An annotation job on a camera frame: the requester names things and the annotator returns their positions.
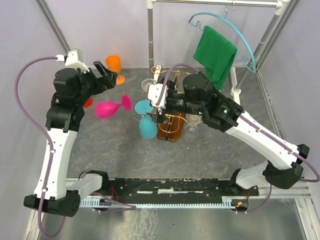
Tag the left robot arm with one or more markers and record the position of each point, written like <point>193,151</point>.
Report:
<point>73,89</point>

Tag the light blue cable duct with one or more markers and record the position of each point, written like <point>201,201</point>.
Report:
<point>96,202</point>

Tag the light blue clothes hanger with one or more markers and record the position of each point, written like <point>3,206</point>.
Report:
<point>249,63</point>

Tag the orange wine glass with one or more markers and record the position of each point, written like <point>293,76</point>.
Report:
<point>114,64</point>

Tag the clear wine glass front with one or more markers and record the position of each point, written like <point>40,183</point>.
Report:
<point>191,129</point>

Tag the red wine glass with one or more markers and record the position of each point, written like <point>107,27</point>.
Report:
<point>88,103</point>

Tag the gold wire glass rack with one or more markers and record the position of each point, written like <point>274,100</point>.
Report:
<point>172,129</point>

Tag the green cloth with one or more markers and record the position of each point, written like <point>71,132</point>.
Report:
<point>216,54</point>

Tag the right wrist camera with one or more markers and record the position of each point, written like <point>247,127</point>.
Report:
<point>153,95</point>

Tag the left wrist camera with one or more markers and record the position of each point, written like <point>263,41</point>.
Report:
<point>73,60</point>

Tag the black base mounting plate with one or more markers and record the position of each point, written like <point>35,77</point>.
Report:
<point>167,191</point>

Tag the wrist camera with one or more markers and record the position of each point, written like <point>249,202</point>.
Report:
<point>73,60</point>
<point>153,95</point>

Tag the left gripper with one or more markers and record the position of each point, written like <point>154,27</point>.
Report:
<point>107,81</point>

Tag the clear wine glass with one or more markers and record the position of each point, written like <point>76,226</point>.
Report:
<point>191,129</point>
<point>147,82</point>

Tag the blue wine glass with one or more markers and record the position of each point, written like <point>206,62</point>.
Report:
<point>148,128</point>

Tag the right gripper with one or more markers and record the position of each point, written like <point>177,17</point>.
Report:
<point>159,117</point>

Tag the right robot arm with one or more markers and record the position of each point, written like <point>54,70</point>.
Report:
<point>282,167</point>

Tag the pink wine glass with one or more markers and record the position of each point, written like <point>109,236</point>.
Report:
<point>107,109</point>

